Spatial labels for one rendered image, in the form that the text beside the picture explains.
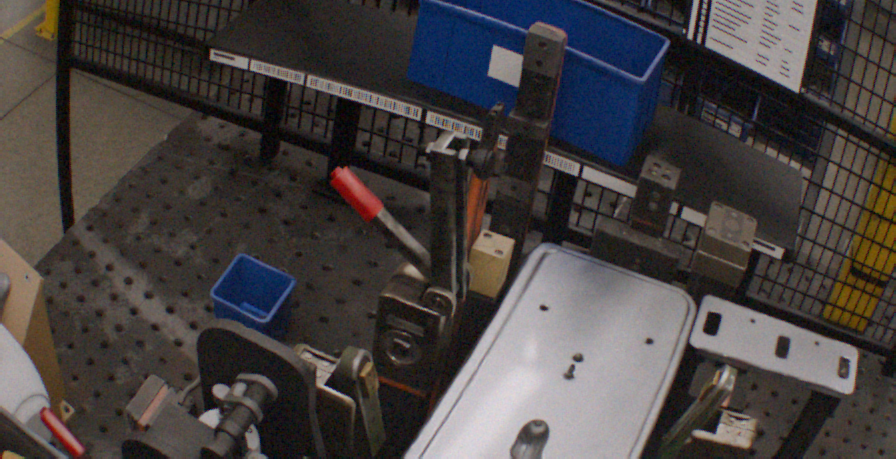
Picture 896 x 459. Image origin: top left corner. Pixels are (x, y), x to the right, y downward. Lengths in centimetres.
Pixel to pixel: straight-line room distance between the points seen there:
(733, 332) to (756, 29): 46
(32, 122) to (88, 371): 197
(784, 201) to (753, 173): 7
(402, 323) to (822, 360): 54
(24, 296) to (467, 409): 57
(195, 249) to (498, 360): 69
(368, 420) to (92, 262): 77
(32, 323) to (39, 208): 172
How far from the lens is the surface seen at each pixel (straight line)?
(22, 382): 100
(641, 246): 132
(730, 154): 151
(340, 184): 108
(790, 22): 146
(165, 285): 161
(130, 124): 324
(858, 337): 176
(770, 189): 147
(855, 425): 169
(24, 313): 123
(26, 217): 292
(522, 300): 121
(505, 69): 139
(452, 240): 105
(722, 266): 130
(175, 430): 81
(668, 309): 125
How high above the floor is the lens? 178
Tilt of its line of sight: 37 degrees down
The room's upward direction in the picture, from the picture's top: 11 degrees clockwise
